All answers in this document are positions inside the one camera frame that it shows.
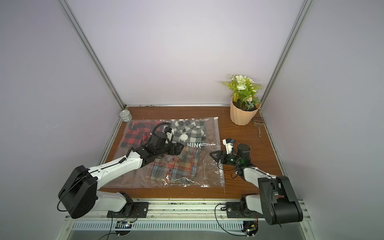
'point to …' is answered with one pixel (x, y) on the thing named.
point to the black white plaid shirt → (189, 131)
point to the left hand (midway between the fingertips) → (180, 145)
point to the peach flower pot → (241, 117)
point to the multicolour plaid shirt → (176, 169)
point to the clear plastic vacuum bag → (211, 174)
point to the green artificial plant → (244, 90)
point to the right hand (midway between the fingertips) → (214, 150)
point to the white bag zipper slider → (216, 118)
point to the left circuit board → (123, 228)
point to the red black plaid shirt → (137, 132)
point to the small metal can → (126, 115)
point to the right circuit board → (251, 227)
